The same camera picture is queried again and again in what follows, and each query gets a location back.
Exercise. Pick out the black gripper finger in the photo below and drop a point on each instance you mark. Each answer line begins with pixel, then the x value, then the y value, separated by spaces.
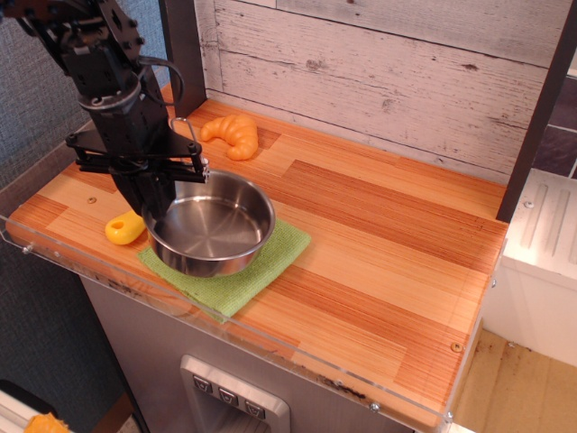
pixel 146 191

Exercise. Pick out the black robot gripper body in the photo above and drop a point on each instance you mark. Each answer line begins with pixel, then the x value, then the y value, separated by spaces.
pixel 131 136

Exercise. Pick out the silver steel pot with handle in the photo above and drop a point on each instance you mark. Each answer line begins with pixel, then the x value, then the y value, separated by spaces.
pixel 214 228

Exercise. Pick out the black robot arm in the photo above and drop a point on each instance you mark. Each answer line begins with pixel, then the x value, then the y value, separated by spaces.
pixel 98 46

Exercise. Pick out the green cloth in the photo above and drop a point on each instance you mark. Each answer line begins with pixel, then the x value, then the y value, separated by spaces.
pixel 226 295

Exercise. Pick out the orange toy croissant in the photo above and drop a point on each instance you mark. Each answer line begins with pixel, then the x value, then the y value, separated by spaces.
pixel 239 131

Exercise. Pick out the silver toy fridge dispenser panel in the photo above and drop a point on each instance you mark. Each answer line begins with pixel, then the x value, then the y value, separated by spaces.
pixel 222 402

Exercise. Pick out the orange object at corner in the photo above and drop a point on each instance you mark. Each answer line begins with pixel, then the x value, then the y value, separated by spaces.
pixel 46 423

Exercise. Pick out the white toy cabinet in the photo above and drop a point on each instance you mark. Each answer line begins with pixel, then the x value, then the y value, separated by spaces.
pixel 532 297

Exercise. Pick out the yellow handled toy knife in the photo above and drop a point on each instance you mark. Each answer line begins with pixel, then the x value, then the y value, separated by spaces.
pixel 124 229

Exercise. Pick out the dark left shelf post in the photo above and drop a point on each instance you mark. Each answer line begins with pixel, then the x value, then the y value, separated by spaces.
pixel 182 44

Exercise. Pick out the dark shelf post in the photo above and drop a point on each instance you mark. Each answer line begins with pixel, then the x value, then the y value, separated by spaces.
pixel 551 89
pixel 182 44

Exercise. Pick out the clear acrylic guard rail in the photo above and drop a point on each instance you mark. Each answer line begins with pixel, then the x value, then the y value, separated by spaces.
pixel 371 323

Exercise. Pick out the dark right shelf post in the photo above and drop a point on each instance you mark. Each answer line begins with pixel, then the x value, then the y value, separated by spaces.
pixel 551 89

